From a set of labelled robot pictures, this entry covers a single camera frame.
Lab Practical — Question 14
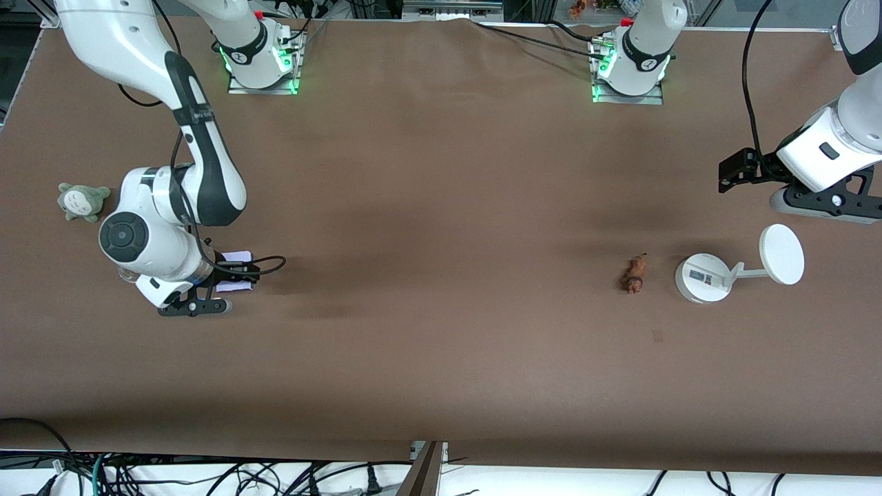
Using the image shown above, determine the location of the metal rail bracket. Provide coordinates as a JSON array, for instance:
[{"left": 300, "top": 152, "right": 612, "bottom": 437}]
[{"left": 402, "top": 0, "right": 505, "bottom": 21}]

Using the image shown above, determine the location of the black cable on table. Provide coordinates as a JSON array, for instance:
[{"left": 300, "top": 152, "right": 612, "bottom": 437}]
[{"left": 474, "top": 19, "right": 602, "bottom": 57}]

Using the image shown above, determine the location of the white round desk lamp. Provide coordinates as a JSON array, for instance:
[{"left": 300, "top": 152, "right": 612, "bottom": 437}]
[{"left": 674, "top": 224, "right": 806, "bottom": 304}]

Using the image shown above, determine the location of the grey green plush toy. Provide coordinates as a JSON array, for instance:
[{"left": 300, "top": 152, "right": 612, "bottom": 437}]
[{"left": 57, "top": 182, "right": 112, "bottom": 223}]

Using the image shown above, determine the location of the dark table support beam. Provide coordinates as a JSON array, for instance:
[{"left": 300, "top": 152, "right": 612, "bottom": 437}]
[{"left": 396, "top": 441, "right": 449, "bottom": 496}]

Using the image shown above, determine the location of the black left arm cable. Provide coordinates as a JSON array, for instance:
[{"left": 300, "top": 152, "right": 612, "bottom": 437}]
[{"left": 741, "top": 0, "right": 777, "bottom": 163}]

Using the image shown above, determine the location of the brown lion statue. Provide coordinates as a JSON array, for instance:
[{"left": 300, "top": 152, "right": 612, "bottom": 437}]
[{"left": 622, "top": 252, "right": 649, "bottom": 295}]

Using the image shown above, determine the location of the thick black floor cable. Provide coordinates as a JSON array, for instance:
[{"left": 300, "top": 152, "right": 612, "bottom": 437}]
[{"left": 0, "top": 416, "right": 78, "bottom": 477}]

